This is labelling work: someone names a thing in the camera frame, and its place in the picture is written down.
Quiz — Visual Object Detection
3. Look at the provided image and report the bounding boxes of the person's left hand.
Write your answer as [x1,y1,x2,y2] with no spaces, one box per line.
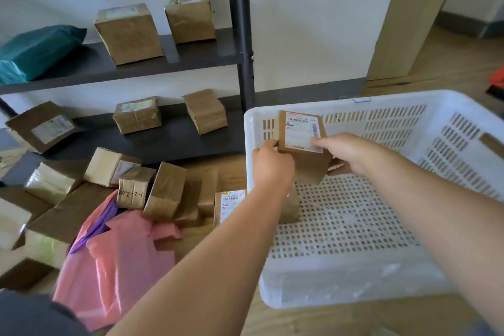
[251,139,296,198]

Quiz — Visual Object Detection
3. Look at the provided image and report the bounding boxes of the person's right hand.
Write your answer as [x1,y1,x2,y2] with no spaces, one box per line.
[311,133,379,177]

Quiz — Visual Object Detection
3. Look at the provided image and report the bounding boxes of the long white label cardboard box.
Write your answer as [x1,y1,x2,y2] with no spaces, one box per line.
[214,189,248,227]

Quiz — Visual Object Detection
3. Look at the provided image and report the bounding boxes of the thin plain cardboard box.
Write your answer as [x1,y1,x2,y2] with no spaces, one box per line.
[196,168,219,218]

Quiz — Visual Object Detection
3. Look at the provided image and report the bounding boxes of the plain brown box shelf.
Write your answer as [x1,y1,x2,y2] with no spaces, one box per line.
[182,89,228,136]

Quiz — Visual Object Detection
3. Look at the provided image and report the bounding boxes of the white plastic crate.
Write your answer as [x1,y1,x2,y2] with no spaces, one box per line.
[243,89,504,310]

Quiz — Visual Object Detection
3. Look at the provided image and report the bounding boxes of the taped box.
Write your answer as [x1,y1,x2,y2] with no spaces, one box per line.
[112,96,163,135]

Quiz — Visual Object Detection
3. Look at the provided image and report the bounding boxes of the small square cardboard box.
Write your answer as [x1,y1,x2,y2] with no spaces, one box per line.
[164,0,217,45]

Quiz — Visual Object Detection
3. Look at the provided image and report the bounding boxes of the purple mailer bag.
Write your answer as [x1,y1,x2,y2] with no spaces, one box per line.
[69,199,119,256]

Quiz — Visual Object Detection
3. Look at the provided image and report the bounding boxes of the tall brown cardboard box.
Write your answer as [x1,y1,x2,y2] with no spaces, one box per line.
[94,3,165,67]

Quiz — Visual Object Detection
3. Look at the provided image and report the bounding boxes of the pile of cardboard parcels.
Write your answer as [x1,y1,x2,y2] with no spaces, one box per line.
[0,146,219,293]

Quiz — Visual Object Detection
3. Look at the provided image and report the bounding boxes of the labelled box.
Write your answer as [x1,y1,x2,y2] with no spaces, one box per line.
[4,100,81,154]

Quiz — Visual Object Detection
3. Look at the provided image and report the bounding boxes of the person's left forearm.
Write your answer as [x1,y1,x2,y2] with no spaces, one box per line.
[106,186,294,336]

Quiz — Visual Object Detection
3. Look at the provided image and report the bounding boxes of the person's right forearm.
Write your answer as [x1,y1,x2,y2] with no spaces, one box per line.
[354,146,504,336]

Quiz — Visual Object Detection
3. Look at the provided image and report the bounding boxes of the person's right leg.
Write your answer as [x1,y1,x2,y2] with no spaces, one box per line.
[466,320,499,336]

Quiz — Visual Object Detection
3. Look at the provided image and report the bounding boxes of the person's leg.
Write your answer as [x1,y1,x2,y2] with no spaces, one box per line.
[466,320,499,336]
[0,290,93,336]

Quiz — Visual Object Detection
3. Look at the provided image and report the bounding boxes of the person's left leg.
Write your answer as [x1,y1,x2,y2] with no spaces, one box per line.
[0,290,93,336]

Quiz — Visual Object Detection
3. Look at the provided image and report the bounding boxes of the black metal shelf rack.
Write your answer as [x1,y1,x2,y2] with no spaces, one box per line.
[0,0,256,187]

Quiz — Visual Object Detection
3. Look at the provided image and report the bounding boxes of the red and black object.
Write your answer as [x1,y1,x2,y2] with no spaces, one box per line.
[485,65,504,101]

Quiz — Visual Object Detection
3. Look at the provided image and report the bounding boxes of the beige door frame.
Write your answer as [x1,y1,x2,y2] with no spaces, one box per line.
[366,0,469,81]

